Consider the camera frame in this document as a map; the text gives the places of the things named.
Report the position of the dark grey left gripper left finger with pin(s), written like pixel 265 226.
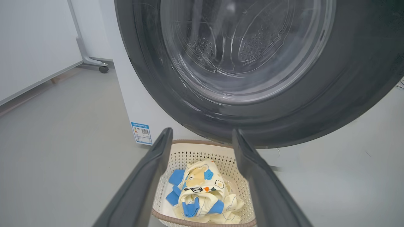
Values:
pixel 139 189

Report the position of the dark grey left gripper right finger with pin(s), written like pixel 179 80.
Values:
pixel 268 195

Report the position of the pale yellow printed pants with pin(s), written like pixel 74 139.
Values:
pixel 233 206

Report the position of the yellow bear print top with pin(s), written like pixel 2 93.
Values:
pixel 199 189

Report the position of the dark grey round washer door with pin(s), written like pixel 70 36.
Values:
pixel 347 94

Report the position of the cream perforated laundry basket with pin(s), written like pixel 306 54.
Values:
pixel 189 151

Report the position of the white front-load washing machine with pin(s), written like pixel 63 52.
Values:
pixel 132 94

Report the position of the blue white energy label sticker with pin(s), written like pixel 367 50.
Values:
pixel 142 133

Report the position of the grey partition stand with caster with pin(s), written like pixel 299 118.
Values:
pixel 82 50

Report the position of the white partition panel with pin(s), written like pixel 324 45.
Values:
pixel 34 41

